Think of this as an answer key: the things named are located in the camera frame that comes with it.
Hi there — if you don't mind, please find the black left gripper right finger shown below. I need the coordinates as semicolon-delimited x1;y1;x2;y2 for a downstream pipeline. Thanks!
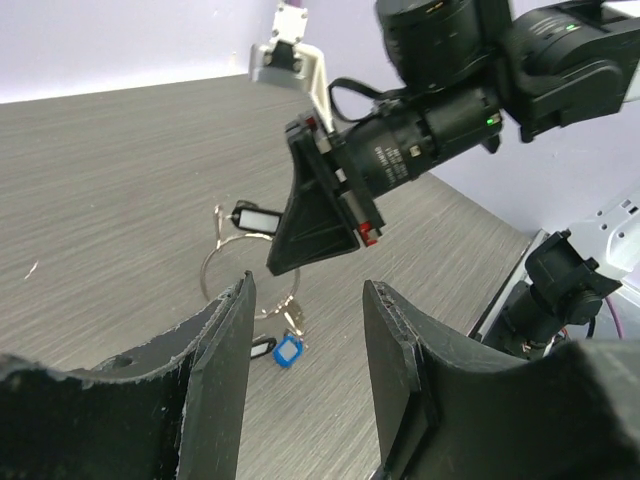
362;281;639;480

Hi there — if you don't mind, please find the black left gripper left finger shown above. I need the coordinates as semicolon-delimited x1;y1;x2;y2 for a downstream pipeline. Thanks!
1;274;256;479

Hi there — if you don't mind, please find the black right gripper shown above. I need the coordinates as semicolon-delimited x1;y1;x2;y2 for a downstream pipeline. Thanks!
266;112;385;276

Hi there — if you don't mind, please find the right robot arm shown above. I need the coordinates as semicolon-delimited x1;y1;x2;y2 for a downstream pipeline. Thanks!
263;1;639;275

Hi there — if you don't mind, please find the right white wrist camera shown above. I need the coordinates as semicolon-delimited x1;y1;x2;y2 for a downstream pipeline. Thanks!
248;1;335;133

